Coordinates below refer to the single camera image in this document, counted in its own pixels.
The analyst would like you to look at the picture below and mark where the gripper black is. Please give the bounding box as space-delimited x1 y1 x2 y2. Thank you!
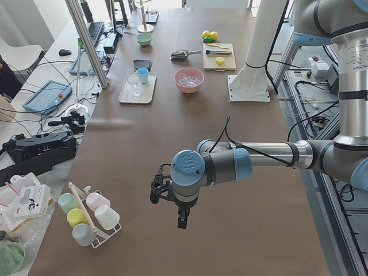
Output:
175 201 191 229

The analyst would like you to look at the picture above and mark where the metal ice scoop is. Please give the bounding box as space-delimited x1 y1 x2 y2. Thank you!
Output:
170 49 201 60

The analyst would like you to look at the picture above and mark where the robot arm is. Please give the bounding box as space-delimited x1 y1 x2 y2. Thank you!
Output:
168 1 367 229

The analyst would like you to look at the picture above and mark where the white cup in rack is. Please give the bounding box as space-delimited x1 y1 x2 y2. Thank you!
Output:
94 204 120 230

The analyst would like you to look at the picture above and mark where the white cup rack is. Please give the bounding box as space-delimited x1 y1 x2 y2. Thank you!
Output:
75 185 122 249

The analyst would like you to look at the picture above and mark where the pink cup in rack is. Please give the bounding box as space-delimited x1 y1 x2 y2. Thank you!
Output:
86 192 110 212

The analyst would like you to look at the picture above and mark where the grey-blue cup in rack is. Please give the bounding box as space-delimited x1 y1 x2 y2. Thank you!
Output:
72 223 96 247

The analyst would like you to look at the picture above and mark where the yellow cup in rack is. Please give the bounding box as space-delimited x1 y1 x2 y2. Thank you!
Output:
67 208 88 228

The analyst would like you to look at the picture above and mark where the green cup in rack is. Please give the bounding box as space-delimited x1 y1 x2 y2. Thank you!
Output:
57 193 79 214

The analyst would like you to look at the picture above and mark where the pink bowl with ice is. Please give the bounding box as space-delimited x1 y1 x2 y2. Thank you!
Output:
174 67 205 94

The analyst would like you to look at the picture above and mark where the light blue cup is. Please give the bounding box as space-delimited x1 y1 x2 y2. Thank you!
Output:
137 67 149 84

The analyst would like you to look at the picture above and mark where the cream serving tray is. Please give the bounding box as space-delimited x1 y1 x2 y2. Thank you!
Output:
118 72 156 104

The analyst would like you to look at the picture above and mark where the white cardboard box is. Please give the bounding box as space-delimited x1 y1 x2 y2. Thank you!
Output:
14 185 51 219

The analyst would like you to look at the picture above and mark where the clear wine glass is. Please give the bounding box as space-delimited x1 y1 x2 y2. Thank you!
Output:
126 68 142 101

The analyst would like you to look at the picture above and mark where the black case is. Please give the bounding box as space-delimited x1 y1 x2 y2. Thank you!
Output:
1 132 76 186

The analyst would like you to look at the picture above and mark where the grey folded cloth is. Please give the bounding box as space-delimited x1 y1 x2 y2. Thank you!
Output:
133 59 152 71

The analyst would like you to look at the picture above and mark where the half lemon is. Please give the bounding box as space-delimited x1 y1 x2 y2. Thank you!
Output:
216 56 224 64

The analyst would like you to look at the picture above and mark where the bamboo cutting board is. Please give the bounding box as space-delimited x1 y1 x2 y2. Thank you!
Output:
203 43 236 71

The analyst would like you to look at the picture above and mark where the steel muddler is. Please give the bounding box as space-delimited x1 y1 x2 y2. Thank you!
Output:
205 49 232 55

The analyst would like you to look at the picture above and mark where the green bowl on side table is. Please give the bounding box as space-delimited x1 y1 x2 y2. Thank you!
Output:
1 240 25 275

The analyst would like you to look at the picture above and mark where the yellow plastic knife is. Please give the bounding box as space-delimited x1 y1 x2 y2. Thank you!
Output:
207 43 229 49

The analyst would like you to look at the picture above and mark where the blue teach pendant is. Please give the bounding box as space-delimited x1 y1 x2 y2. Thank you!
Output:
22 80 72 115
68 50 94 76

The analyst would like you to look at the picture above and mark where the yellow lemon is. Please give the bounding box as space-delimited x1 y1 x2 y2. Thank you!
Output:
202 30 210 39
203 36 214 43

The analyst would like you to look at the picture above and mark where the wooden stand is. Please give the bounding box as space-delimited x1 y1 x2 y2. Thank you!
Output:
137 0 154 33

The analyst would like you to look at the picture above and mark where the small black tray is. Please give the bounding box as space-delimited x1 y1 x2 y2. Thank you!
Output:
145 11 159 24

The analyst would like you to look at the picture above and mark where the black computer mouse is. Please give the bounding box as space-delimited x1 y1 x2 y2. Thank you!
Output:
59 48 72 56

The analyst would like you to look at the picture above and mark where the black keyboard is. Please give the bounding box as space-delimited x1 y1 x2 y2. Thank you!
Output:
88 21 105 47

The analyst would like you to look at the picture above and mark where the white chair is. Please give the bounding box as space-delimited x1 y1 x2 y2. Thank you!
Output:
1 38 43 71

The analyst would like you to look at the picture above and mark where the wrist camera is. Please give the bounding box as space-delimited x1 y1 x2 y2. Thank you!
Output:
150 163 174 204

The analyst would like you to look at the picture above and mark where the wooden rack handle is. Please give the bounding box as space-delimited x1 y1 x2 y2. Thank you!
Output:
68 182 98 233

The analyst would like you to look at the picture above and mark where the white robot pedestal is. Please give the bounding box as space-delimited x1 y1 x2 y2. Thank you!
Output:
228 1 289 102

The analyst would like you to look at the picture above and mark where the aluminium frame post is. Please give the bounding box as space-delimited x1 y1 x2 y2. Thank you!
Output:
65 0 109 89

